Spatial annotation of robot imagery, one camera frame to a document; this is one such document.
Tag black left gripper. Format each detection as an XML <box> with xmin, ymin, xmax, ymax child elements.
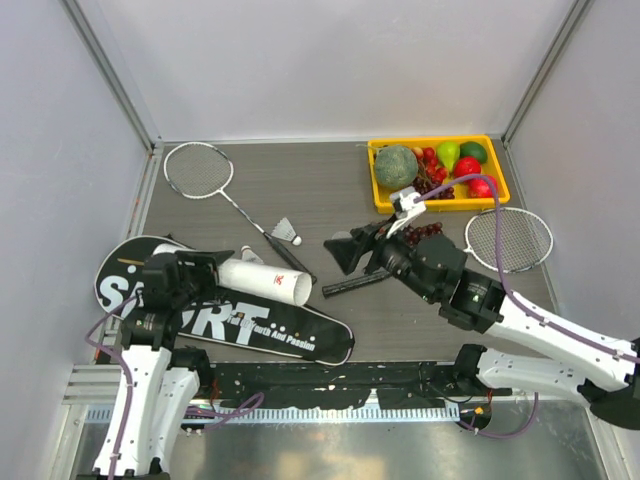
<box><xmin>171</xmin><ymin>250</ymin><xmax>236</xmax><ymax>309</ymax></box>

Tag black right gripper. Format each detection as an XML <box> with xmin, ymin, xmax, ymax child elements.
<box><xmin>324</xmin><ymin>212</ymin><xmax>438</xmax><ymax>301</ymax></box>

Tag white shuttlecock tube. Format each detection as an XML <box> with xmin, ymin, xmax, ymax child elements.
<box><xmin>150</xmin><ymin>243</ymin><xmax>312</xmax><ymax>307</ymax></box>

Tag black racket bag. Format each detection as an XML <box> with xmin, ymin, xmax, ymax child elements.
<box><xmin>94</xmin><ymin>235</ymin><xmax>355</xmax><ymax>366</ymax></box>

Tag white feather shuttlecock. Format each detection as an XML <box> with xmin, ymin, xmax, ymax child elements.
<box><xmin>271</xmin><ymin>217</ymin><xmax>302</xmax><ymax>246</ymax></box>

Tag clear plastic tube lid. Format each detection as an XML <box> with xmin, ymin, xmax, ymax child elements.
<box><xmin>331</xmin><ymin>231</ymin><xmax>352</xmax><ymax>240</ymax></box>

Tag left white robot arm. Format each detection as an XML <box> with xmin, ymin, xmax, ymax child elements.
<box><xmin>85</xmin><ymin>250</ymin><xmax>233</xmax><ymax>479</ymax></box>

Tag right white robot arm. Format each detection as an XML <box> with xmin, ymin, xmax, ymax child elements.
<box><xmin>324</xmin><ymin>221</ymin><xmax>639</xmax><ymax>430</ymax></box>

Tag left badminton racket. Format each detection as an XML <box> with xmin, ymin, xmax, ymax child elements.
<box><xmin>163</xmin><ymin>142</ymin><xmax>317</xmax><ymax>284</ymax></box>

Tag badminton racket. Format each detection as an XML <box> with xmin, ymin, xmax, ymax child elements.
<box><xmin>163</xmin><ymin>142</ymin><xmax>317</xmax><ymax>284</ymax></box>
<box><xmin>322</xmin><ymin>207</ymin><xmax>555</xmax><ymax>300</ymax></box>

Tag right badminton racket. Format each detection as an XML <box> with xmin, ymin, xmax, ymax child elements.
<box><xmin>322</xmin><ymin>207</ymin><xmax>555</xmax><ymax>300</ymax></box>

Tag dark red grape bunch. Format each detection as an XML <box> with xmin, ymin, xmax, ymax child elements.
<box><xmin>372</xmin><ymin>217</ymin><xmax>443</xmax><ymax>248</ymax></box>

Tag grape bunch in tray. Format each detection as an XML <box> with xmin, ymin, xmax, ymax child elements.
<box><xmin>412</xmin><ymin>177</ymin><xmax>456</xmax><ymax>202</ymax></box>

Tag green netted melon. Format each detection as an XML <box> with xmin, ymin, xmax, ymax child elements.
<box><xmin>374</xmin><ymin>145</ymin><xmax>418</xmax><ymax>191</ymax></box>

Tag red cherries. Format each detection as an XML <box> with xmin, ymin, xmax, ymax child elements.
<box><xmin>410</xmin><ymin>147</ymin><xmax>448</xmax><ymax>184</ymax></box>

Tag yellow plastic tray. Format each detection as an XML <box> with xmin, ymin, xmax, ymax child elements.
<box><xmin>367</xmin><ymin>135</ymin><xmax>511</xmax><ymax>214</ymax></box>

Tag green pear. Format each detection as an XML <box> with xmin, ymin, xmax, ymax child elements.
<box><xmin>436</xmin><ymin>141</ymin><xmax>460</xmax><ymax>171</ymax></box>

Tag red pomegranate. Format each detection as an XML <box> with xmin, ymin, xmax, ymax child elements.
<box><xmin>467</xmin><ymin>175</ymin><xmax>499</xmax><ymax>198</ymax></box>

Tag red apple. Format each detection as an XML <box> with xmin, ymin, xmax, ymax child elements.
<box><xmin>452</xmin><ymin>156</ymin><xmax>482</xmax><ymax>178</ymax></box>

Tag green lime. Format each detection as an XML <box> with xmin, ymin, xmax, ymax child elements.
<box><xmin>460</xmin><ymin>141</ymin><xmax>488</xmax><ymax>164</ymax></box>

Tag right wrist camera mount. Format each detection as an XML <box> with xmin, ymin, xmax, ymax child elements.
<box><xmin>386</xmin><ymin>187</ymin><xmax>426</xmax><ymax>239</ymax></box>

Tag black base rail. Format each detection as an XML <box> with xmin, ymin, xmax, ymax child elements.
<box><xmin>199</xmin><ymin>361</ymin><xmax>489</xmax><ymax>410</ymax></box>

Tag white slotted cable duct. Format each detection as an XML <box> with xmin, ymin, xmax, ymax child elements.
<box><xmin>87</xmin><ymin>402</ymin><xmax>461</xmax><ymax>426</ymax></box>

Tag aluminium frame bars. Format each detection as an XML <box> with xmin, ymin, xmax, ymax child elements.
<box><xmin>59</xmin><ymin>0</ymin><xmax>166</xmax><ymax>156</ymax></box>

